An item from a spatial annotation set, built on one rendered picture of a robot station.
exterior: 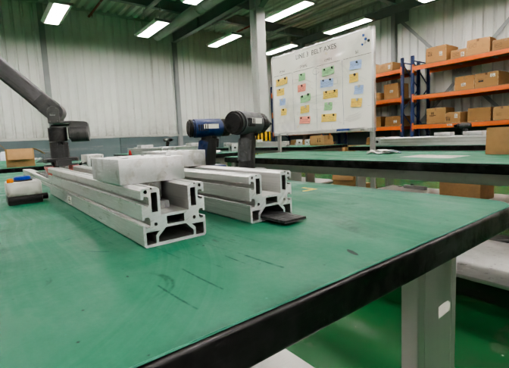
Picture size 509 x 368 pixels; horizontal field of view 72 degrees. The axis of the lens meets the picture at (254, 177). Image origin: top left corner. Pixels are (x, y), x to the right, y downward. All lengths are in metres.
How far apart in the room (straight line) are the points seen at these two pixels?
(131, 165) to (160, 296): 0.27
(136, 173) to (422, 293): 0.56
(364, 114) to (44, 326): 3.53
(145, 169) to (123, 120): 12.35
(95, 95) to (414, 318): 12.39
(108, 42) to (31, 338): 13.00
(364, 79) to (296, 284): 3.45
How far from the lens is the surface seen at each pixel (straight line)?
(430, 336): 0.83
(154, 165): 0.59
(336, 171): 2.28
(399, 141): 4.18
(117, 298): 0.38
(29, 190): 1.13
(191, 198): 0.56
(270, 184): 0.67
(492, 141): 2.39
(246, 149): 0.90
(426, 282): 0.77
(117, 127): 12.85
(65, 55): 12.84
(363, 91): 3.74
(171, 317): 0.33
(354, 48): 3.87
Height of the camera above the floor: 0.93
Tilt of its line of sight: 6 degrees down
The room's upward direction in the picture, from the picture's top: 3 degrees counter-clockwise
